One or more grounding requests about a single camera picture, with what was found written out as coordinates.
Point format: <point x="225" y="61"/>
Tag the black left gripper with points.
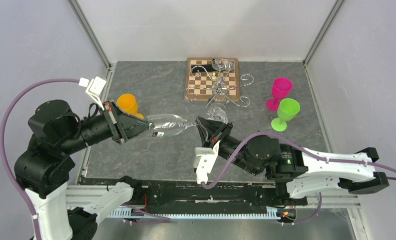
<point x="122" y="117"/>

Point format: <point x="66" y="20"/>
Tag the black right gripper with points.
<point x="215" y="131"/>

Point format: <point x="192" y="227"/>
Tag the orange plastic wine glass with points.
<point x="127" y="103"/>

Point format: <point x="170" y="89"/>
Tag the chrome wine glass rack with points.
<point x="245" y="80"/>

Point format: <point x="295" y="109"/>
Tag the green plastic wine glass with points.
<point x="287" y="110"/>

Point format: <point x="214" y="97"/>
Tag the pink plastic wine glass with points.
<point x="280" y="89"/>

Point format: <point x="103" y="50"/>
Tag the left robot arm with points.
<point x="43" y="169"/>

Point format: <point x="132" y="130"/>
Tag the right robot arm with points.
<point x="297" y="171"/>

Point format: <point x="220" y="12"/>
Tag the clear ribbed wine glass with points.
<point x="219" y="88"/>

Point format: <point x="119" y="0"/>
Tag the wooden chess board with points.
<point x="198" y="86"/>

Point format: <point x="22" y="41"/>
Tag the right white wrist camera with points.
<point x="204" y="160"/>

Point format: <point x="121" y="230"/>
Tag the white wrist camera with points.
<point x="94" y="89"/>
<point x="204" y="160"/>

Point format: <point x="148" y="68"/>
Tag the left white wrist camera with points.
<point x="94" y="89"/>

